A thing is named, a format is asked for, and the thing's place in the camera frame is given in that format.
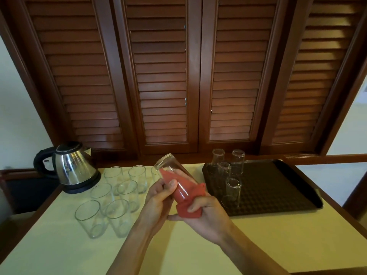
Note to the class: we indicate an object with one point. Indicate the brown louvered wooden shutter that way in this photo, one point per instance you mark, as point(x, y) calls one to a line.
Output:
point(238, 68)
point(160, 68)
point(78, 68)
point(315, 68)

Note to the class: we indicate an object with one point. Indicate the brown wooden door frame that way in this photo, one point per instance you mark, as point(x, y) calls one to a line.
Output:
point(357, 197)

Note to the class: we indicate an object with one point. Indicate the dark brown textured tray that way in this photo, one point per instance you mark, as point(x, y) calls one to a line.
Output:
point(272, 189)

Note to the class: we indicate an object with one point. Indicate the brown wooden wall rail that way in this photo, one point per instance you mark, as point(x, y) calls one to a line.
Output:
point(329, 159)

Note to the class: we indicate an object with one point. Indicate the person's left forearm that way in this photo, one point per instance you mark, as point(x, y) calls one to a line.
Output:
point(129, 252)

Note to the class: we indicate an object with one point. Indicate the group of clear glasses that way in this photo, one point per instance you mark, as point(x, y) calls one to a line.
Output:
point(117, 211)

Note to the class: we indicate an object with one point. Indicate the person's right forearm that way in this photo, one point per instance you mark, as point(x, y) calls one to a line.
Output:
point(252, 257)

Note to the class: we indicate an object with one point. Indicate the red cloth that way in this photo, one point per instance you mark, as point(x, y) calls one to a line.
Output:
point(183, 194)

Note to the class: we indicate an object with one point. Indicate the steel electric kettle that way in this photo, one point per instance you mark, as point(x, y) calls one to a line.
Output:
point(74, 167)
point(84, 187)

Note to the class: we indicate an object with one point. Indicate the person's left hand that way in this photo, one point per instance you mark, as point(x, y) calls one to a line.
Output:
point(157, 206)

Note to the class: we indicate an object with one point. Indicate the person's right hand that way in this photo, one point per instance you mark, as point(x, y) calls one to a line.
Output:
point(212, 223)

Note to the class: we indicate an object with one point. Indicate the white paper notice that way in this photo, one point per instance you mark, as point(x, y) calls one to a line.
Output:
point(364, 93)

